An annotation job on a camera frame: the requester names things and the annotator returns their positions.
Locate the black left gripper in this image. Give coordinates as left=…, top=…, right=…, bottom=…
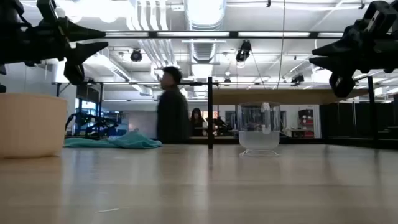
left=18, top=0, right=109, bottom=86

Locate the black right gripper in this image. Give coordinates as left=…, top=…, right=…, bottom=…
left=308, top=0, right=398, bottom=98

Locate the peach ceramic mug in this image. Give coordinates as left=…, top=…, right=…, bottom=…
left=0, top=92, right=68, bottom=159

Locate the clear glass mug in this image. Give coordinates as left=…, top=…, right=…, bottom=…
left=236, top=101, right=282, bottom=157

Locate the black shelf leg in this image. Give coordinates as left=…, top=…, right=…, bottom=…
left=207, top=76, right=215, bottom=149
left=368, top=75, right=379, bottom=147

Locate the wooden shelf board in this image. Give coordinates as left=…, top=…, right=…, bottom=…
left=212, top=88, right=369, bottom=105

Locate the black round spotlight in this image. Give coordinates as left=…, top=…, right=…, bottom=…
left=130, top=49, right=143, bottom=63
left=291, top=73, right=305, bottom=86
left=235, top=39, right=252, bottom=63

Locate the black room divider panel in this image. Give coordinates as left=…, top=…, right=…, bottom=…
left=320, top=102, right=398, bottom=139

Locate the red storage cabinet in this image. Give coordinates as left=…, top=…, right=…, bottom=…
left=298, top=108, right=315, bottom=138

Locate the teal cloth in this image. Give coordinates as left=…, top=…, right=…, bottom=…
left=63, top=129, right=162, bottom=149

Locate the standing person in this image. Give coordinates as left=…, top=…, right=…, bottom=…
left=156, top=65, right=191, bottom=144

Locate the seated person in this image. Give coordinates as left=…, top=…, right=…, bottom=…
left=189, top=107, right=206, bottom=137

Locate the black table edge rail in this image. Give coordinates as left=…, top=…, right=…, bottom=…
left=161, top=136, right=398, bottom=147

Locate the black overhead frame bar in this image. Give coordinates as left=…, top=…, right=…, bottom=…
left=104, top=30, right=345, bottom=39

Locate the silver ventilation duct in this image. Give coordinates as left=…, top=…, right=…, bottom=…
left=183, top=0, right=228, bottom=31

